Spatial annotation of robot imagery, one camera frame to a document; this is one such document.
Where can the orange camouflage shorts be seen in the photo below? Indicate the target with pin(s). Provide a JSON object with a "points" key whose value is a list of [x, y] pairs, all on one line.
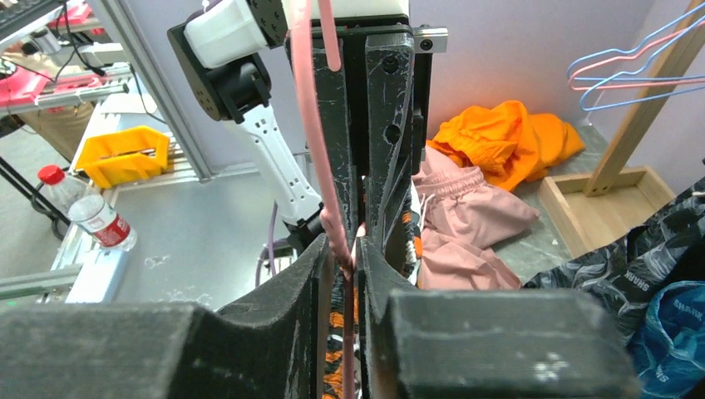
{"points": [[411, 221]]}

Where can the black grey patterned shorts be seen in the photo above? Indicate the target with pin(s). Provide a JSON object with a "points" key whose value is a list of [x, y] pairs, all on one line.
{"points": [[624, 275]]}

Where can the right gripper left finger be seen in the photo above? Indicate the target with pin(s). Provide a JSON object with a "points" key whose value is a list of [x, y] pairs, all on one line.
{"points": [[270, 343]]}

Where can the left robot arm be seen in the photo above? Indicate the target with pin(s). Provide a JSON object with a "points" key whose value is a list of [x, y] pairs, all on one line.
{"points": [[362, 75]]}

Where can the pink drawstring shorts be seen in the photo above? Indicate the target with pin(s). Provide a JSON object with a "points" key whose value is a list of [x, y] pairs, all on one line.
{"points": [[463, 216]]}

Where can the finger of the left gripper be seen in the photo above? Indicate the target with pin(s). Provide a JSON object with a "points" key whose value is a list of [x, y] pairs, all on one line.
{"points": [[388, 63], [333, 110]]}

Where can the clear plastic water bottle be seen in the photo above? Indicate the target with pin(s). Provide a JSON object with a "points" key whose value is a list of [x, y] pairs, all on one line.
{"points": [[84, 206]]}

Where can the wooden clothes rack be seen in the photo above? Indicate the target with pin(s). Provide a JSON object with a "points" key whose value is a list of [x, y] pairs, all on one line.
{"points": [[592, 210]]}

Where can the yellow plastic bin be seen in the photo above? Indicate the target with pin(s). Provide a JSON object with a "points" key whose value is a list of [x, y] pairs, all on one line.
{"points": [[138, 153]]}

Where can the blue patterned shorts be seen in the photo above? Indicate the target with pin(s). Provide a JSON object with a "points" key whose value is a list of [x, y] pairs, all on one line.
{"points": [[668, 349]]}

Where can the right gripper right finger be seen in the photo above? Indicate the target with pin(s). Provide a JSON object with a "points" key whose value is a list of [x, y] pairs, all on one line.
{"points": [[526, 343]]}

